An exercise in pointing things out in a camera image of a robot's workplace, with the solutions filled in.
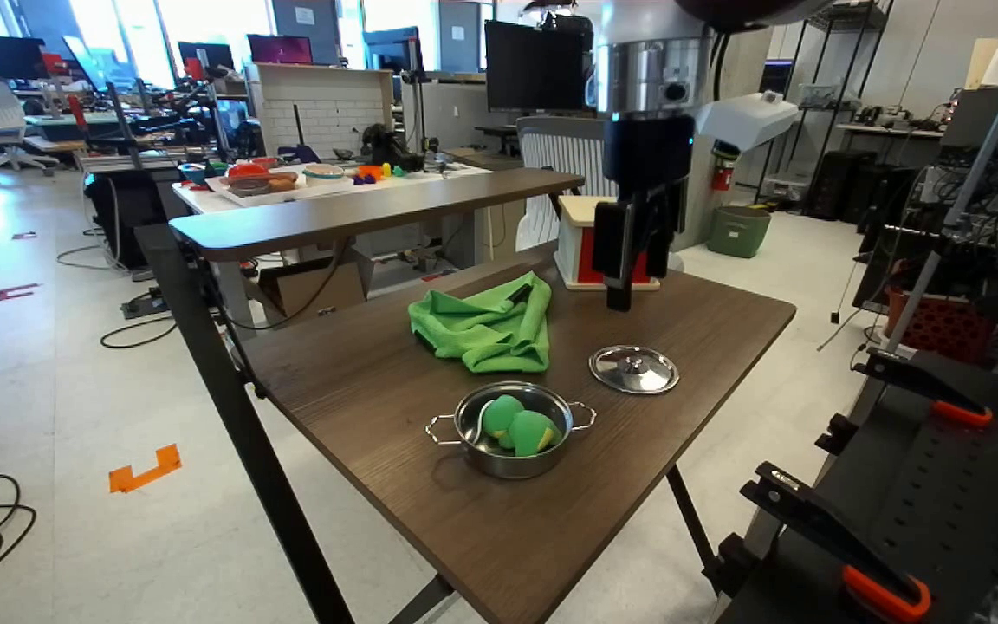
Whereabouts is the black monitor on stand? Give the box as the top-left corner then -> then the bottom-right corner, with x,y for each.
482,15 -> 601,114

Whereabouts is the white work table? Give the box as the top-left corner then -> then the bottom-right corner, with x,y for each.
173,154 -> 499,218

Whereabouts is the white pegboard panel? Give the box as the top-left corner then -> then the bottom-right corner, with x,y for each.
253,61 -> 398,159

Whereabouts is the silver pot lid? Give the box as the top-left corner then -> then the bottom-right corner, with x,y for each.
584,339 -> 681,399

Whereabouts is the cardboard box under desk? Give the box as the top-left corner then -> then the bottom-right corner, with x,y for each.
256,252 -> 372,323

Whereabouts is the white ribbed panel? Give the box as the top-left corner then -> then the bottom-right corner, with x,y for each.
515,127 -> 620,252

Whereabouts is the dark computer monitor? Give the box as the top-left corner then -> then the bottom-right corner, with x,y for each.
246,31 -> 318,68
361,24 -> 426,76
177,39 -> 238,84
0,31 -> 51,84

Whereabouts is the red crate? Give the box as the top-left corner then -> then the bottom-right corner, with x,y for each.
885,287 -> 998,368

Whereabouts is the black slanted desk leg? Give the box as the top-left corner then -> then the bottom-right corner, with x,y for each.
130,220 -> 353,624

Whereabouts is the black clamp orange handle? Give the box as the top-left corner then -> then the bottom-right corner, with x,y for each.
739,461 -> 934,624
852,345 -> 998,433

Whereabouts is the red orange toy pile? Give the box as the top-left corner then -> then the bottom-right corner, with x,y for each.
221,154 -> 304,197

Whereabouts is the black metal shelf rack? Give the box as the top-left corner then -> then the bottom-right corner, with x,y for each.
753,0 -> 901,211

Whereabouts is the green cloth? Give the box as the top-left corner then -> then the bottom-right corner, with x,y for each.
406,271 -> 556,379

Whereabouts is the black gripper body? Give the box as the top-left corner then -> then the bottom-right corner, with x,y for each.
601,109 -> 699,209

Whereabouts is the wooden box red drawer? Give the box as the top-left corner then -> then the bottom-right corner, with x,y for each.
556,189 -> 664,291

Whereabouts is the small silver pot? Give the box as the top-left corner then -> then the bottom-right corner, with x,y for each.
422,382 -> 601,481

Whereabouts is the green plastic bin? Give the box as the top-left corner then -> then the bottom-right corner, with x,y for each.
705,202 -> 775,260

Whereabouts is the green round toy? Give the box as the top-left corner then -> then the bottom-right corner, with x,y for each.
505,408 -> 561,461
478,390 -> 531,451

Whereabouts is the grey slanted metal pole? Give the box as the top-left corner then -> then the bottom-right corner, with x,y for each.
885,5 -> 998,349

